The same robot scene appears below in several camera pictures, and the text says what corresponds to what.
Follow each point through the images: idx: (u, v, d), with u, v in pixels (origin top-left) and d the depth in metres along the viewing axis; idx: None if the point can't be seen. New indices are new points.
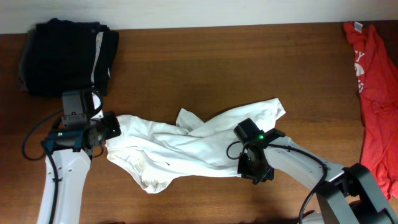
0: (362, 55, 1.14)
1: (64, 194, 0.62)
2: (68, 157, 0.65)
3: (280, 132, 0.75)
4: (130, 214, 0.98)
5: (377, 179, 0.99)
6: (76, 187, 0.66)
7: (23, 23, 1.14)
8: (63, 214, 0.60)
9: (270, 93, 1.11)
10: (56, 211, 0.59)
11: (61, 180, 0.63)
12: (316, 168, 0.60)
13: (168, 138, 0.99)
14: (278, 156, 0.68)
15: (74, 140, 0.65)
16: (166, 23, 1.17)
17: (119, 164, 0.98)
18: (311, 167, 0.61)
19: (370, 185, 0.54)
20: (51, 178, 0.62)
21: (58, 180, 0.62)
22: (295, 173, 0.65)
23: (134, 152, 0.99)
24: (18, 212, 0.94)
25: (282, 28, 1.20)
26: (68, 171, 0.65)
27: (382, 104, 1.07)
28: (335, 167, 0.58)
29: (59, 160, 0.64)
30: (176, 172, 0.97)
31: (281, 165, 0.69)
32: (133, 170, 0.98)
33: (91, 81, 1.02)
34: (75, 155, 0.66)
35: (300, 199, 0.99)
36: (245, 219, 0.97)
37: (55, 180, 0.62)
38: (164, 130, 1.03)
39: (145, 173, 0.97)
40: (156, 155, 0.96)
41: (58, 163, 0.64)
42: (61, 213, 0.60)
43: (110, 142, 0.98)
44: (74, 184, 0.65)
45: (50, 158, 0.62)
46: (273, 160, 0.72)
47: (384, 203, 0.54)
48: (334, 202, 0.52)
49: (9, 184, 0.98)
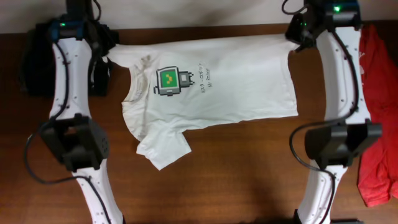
0: (362, 55, 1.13)
1: (73, 74, 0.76)
2: (72, 44, 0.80)
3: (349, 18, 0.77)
4: (130, 214, 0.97)
5: (377, 179, 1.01)
6: (84, 85, 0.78)
7: (22, 23, 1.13)
8: (74, 87, 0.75)
9: (270, 94, 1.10)
10: (69, 84, 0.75)
11: (68, 106, 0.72)
12: (339, 56, 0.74)
13: (162, 95, 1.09)
14: (334, 53, 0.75)
15: (76, 31, 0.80)
16: (169, 23, 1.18)
17: (152, 157, 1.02)
18: (339, 51, 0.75)
19: (348, 35, 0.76)
20: (58, 104, 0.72)
21: (67, 63, 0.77)
22: (259, 56, 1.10)
23: (157, 149, 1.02)
24: (19, 211, 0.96)
25: (282, 28, 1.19)
26: (74, 98, 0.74)
27: (382, 104, 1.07)
28: (352, 35, 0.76)
29: (74, 62, 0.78)
30: (193, 114, 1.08)
31: (328, 64, 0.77)
32: (161, 158, 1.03)
33: (91, 81, 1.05)
34: (78, 43, 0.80)
35: (300, 199, 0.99)
36: (245, 220, 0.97)
37: (61, 105, 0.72)
38: (159, 101, 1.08)
39: (170, 157, 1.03)
40: (145, 86, 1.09)
41: (58, 96, 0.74)
42: (73, 86, 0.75)
43: (146, 149, 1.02)
44: (83, 90, 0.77)
45: (56, 45, 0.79)
46: (324, 48, 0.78)
47: (354, 19, 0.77)
48: (345, 32, 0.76)
49: (10, 183, 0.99)
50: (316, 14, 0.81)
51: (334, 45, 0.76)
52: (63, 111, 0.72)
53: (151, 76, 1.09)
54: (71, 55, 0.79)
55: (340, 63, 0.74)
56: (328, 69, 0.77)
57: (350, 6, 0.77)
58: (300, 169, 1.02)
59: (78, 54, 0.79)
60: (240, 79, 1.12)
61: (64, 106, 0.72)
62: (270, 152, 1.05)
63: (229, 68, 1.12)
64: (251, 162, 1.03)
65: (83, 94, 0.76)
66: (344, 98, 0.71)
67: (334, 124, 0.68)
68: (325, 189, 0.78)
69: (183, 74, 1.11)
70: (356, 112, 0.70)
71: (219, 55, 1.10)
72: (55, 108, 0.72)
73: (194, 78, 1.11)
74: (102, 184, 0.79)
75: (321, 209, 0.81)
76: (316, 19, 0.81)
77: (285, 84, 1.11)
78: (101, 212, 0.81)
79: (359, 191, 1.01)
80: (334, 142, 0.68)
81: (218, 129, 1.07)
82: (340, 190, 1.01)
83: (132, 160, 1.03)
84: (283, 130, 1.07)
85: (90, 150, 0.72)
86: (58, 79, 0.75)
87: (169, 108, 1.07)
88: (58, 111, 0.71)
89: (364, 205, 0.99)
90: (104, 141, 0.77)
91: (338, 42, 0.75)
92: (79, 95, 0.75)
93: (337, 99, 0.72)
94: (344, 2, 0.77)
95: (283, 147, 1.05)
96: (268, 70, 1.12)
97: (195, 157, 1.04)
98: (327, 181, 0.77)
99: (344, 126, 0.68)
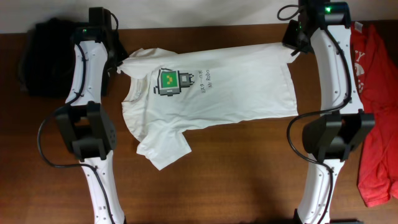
0: (362, 55, 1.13)
1: (90, 70, 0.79)
2: (91, 45, 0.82)
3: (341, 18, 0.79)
4: (130, 214, 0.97)
5: (377, 179, 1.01)
6: (98, 80, 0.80)
7: (23, 23, 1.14)
8: (90, 80, 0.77)
9: (270, 95, 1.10)
10: (86, 77, 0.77)
11: (83, 95, 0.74)
12: (330, 49, 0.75)
13: (161, 94, 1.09)
14: (326, 49, 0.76)
15: (95, 37, 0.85)
16: (170, 23, 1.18)
17: (152, 157, 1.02)
18: (329, 46, 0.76)
19: (341, 33, 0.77)
20: (74, 92, 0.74)
21: (86, 60, 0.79)
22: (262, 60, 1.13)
23: (157, 148, 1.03)
24: (19, 211, 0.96)
25: (282, 28, 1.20)
26: (89, 89, 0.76)
27: (382, 104, 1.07)
28: (344, 33, 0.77)
29: (93, 60, 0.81)
30: (193, 114, 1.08)
31: (321, 60, 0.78)
32: (161, 158, 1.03)
33: None
34: (96, 45, 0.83)
35: (300, 199, 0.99)
36: (245, 220, 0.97)
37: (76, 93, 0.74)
38: (158, 100, 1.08)
39: (170, 156, 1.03)
40: (145, 87, 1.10)
41: (74, 86, 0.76)
42: (89, 79, 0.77)
43: (146, 149, 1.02)
44: (97, 85, 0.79)
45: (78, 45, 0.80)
46: (317, 44, 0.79)
47: (345, 18, 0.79)
48: (337, 30, 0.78)
49: (10, 183, 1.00)
50: (309, 14, 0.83)
51: (326, 40, 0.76)
52: (78, 98, 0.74)
53: (152, 76, 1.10)
54: (90, 53, 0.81)
55: (332, 56, 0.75)
56: (322, 65, 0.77)
57: (340, 9, 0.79)
58: (300, 169, 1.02)
59: (96, 53, 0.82)
60: (239, 79, 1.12)
61: (79, 94, 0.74)
62: (270, 152, 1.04)
63: (229, 69, 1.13)
64: (251, 162, 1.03)
65: (96, 85, 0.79)
66: (337, 91, 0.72)
67: (329, 114, 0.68)
68: (324, 184, 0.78)
69: (184, 76, 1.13)
70: (349, 103, 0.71)
71: (219, 63, 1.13)
72: (71, 95, 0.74)
73: (194, 78, 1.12)
74: (107, 176, 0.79)
75: (321, 205, 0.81)
76: (309, 20, 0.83)
77: (286, 84, 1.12)
78: (104, 206, 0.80)
79: (359, 191, 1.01)
80: (330, 132, 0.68)
81: (218, 129, 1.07)
82: (339, 190, 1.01)
83: (132, 160, 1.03)
84: (283, 130, 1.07)
85: (99, 138, 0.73)
86: (76, 71, 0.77)
87: (168, 109, 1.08)
88: (74, 96, 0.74)
89: (364, 205, 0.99)
90: (112, 133, 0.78)
91: (330, 38, 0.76)
92: (93, 86, 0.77)
93: (331, 93, 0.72)
94: (334, 5, 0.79)
95: (283, 147, 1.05)
96: (269, 70, 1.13)
97: (195, 156, 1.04)
98: (325, 175, 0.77)
99: (339, 116, 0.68)
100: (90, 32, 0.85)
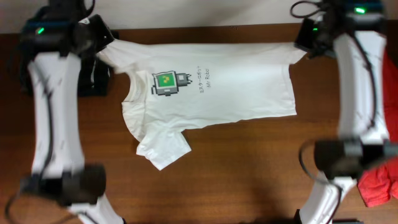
0: None
1: (60, 104, 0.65)
2: (53, 66, 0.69)
3: (375, 22, 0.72)
4: (130, 214, 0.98)
5: (377, 179, 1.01)
6: (72, 117, 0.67)
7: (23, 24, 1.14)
8: (61, 129, 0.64)
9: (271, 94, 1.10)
10: (54, 121, 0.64)
11: (56, 148, 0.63)
12: (357, 63, 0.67)
13: (160, 96, 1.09)
14: (351, 60, 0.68)
15: (61, 33, 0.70)
16: (168, 23, 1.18)
17: (152, 157, 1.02)
18: (358, 62, 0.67)
19: (369, 43, 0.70)
20: (46, 145, 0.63)
21: (49, 96, 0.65)
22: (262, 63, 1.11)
23: (157, 147, 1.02)
24: (20, 211, 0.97)
25: (282, 28, 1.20)
26: (61, 145, 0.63)
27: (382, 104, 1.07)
28: (372, 41, 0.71)
29: (56, 86, 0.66)
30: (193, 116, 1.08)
31: (345, 69, 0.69)
32: (161, 157, 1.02)
33: (91, 81, 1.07)
34: (61, 63, 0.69)
35: (300, 199, 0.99)
36: (245, 220, 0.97)
37: (51, 145, 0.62)
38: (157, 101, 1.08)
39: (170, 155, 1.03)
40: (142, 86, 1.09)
41: (40, 137, 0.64)
42: (58, 128, 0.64)
43: (146, 149, 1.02)
44: (71, 126, 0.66)
45: (36, 70, 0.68)
46: (341, 51, 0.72)
47: (377, 22, 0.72)
48: (365, 38, 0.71)
49: (10, 183, 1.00)
50: (336, 14, 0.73)
51: (353, 48, 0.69)
52: (50, 164, 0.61)
53: (148, 77, 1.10)
54: (55, 81, 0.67)
55: (358, 71, 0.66)
56: (344, 75, 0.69)
57: (375, 9, 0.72)
58: (300, 169, 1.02)
59: (61, 78, 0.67)
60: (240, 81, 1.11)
61: (51, 158, 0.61)
62: (270, 152, 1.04)
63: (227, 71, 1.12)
64: (251, 162, 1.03)
65: (70, 134, 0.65)
66: (360, 114, 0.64)
67: (347, 140, 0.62)
68: (331, 199, 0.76)
69: (181, 75, 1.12)
70: (374, 130, 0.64)
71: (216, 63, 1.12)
72: (38, 161, 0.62)
73: (193, 78, 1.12)
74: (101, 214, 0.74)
75: (325, 215, 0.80)
76: (334, 21, 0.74)
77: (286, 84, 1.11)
78: None
79: (359, 192, 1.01)
80: (348, 160, 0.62)
81: (218, 129, 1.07)
82: None
83: (132, 160, 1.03)
84: (284, 130, 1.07)
85: (86, 196, 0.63)
86: (40, 116, 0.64)
87: (168, 110, 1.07)
88: (40, 164, 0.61)
89: (364, 205, 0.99)
90: (102, 177, 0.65)
91: (358, 48, 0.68)
92: (67, 132, 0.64)
93: (353, 114, 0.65)
94: (367, 5, 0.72)
95: (283, 147, 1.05)
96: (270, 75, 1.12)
97: (196, 157, 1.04)
98: (334, 193, 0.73)
99: (357, 142, 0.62)
100: (53, 27, 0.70)
